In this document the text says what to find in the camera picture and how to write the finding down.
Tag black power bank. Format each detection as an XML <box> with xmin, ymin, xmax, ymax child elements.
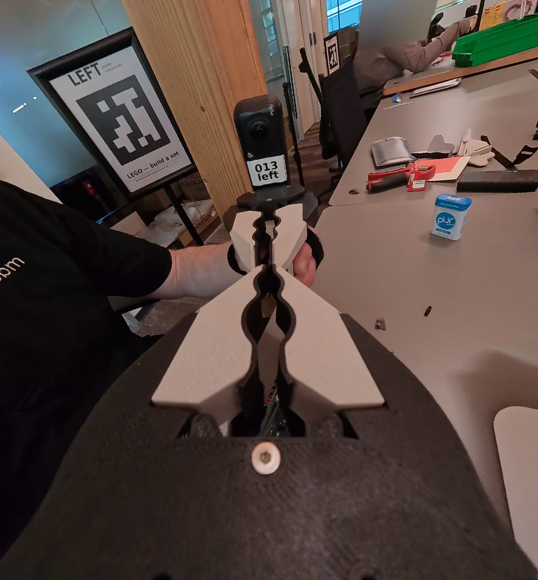
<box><xmin>456</xmin><ymin>169</ymin><xmax>538</xmax><ymax>193</ymax></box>

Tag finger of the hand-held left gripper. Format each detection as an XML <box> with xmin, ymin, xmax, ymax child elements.
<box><xmin>268</xmin><ymin>203</ymin><xmax>309</xmax><ymax>273</ymax></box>
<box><xmin>229</xmin><ymin>209</ymin><xmax>267</xmax><ymax>272</ymax></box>

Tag wooden pillar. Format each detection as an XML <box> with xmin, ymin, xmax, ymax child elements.
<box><xmin>122</xmin><ymin>0</ymin><xmax>270</xmax><ymax>218</ymax></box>

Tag white cardboard cutouts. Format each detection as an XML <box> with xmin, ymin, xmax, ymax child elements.
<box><xmin>425</xmin><ymin>129</ymin><xmax>496</xmax><ymax>166</ymax></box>

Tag blue white mint tin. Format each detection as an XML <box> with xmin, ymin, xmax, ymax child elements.
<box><xmin>430</xmin><ymin>193</ymin><xmax>472</xmax><ymax>241</ymax></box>

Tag grey pouch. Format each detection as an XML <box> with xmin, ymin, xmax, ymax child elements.
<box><xmin>370</xmin><ymin>136</ymin><xmax>417</xmax><ymax>167</ymax></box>

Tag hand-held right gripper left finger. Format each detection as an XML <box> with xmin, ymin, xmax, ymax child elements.
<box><xmin>151</xmin><ymin>265</ymin><xmax>272</xmax><ymax>438</ymax></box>

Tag yellow box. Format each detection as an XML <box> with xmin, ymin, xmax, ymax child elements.
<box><xmin>479</xmin><ymin>0</ymin><xmax>510</xmax><ymax>28</ymax></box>

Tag silver laptop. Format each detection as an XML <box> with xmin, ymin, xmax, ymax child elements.
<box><xmin>409</xmin><ymin>78</ymin><xmax>462</xmax><ymax>98</ymax></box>

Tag person's left forearm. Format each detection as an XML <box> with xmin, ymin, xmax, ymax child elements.
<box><xmin>167</xmin><ymin>242</ymin><xmax>217</xmax><ymax>301</ymax></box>

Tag black office chair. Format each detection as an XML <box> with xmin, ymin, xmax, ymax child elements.
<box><xmin>298</xmin><ymin>45</ymin><xmax>369</xmax><ymax>173</ymax></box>

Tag red handled tool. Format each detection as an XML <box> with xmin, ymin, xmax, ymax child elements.
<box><xmin>365</xmin><ymin>162</ymin><xmax>436</xmax><ymax>195</ymax></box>

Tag marker tag board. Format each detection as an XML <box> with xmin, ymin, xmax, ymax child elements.
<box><xmin>323</xmin><ymin>34</ymin><xmax>340</xmax><ymax>75</ymax></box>

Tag black strap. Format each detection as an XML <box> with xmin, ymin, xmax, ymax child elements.
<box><xmin>479</xmin><ymin>135</ymin><xmax>538</xmax><ymax>169</ymax></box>

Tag white book stand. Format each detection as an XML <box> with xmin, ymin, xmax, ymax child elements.
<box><xmin>493</xmin><ymin>405</ymin><xmax>538</xmax><ymax>580</ymax></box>

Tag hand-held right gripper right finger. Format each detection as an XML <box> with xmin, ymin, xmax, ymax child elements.
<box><xmin>273</xmin><ymin>266</ymin><xmax>386</xmax><ymax>427</ymax></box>

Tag person's left hand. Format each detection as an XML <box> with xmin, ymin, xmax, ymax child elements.
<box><xmin>212</xmin><ymin>227</ymin><xmax>319</xmax><ymax>297</ymax></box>

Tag red card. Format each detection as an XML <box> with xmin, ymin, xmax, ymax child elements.
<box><xmin>414</xmin><ymin>155</ymin><xmax>471</xmax><ymax>183</ymax></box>

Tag stacked green plastic bins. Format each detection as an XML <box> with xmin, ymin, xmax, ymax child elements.
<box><xmin>451</xmin><ymin>11</ymin><xmax>538</xmax><ymax>68</ymax></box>

